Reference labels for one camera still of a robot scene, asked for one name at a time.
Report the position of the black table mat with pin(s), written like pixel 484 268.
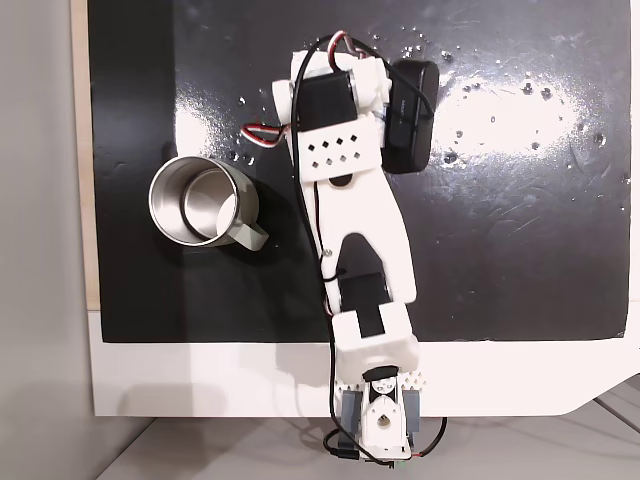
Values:
pixel 500 250

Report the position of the stainless steel mug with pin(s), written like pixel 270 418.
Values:
pixel 200 200

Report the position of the grey table clamp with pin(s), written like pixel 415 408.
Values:
pixel 414 410
pixel 351 412

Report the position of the black oval camera box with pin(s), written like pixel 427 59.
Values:
pixel 410 125

